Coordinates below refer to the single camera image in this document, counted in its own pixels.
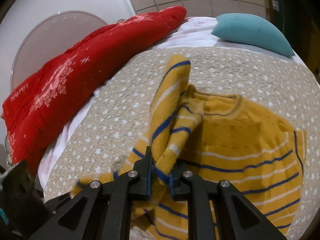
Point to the red embroidered quilt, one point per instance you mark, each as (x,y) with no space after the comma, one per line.
(38,109)

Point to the beige heart-patterned bedspread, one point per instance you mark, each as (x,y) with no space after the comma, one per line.
(288,90)

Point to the yellow striped knit sweater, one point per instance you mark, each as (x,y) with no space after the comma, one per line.
(220,137)

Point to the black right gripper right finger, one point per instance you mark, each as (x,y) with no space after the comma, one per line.
(218,210)

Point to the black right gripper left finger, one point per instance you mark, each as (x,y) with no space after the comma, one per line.
(99,210)

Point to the teal pillow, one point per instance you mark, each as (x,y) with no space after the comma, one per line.
(252,30)

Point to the round pink headboard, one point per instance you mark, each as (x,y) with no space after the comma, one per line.
(50,38)

